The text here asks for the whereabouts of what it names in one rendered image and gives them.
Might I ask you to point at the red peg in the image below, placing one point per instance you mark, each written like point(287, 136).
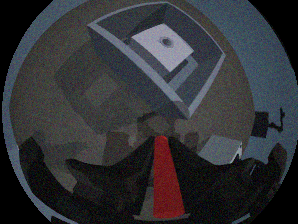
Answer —
point(167, 201)

